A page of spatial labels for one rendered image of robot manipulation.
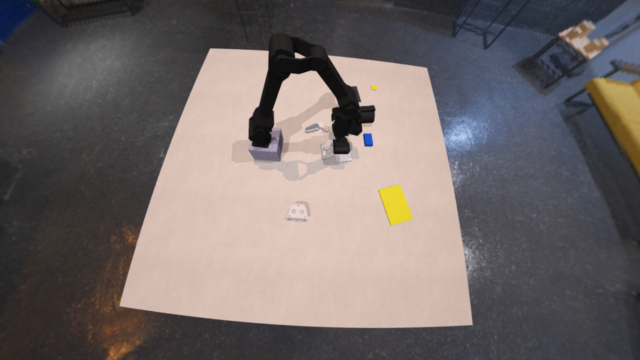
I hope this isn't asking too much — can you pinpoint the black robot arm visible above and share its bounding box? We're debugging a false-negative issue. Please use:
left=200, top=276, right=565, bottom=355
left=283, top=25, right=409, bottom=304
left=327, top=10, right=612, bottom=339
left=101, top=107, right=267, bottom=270
left=248, top=32, right=376, bottom=149

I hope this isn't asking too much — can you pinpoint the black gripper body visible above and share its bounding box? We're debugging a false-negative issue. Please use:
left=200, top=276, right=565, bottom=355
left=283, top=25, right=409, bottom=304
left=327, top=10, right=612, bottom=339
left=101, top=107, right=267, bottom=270
left=331, top=113, right=351, bottom=154

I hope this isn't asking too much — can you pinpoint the blue rectangular block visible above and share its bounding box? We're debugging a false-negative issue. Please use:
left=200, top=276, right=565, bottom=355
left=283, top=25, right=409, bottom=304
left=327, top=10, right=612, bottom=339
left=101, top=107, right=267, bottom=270
left=363, top=133, right=373, bottom=147

